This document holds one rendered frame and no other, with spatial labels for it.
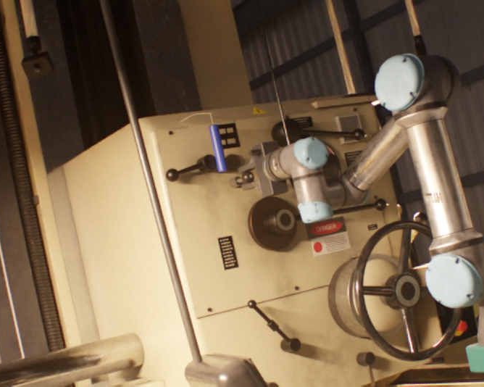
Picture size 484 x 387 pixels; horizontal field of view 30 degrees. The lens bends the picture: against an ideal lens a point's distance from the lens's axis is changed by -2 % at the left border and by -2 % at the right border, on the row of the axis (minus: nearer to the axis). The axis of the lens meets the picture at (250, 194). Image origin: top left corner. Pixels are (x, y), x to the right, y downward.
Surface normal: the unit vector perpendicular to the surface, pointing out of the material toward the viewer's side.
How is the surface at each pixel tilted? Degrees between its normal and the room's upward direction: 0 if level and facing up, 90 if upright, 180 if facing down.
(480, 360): 90
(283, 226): 90
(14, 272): 90
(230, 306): 90
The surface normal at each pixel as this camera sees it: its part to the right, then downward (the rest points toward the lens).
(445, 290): -0.66, 0.23
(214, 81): 0.51, -0.18
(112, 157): -0.84, 0.15
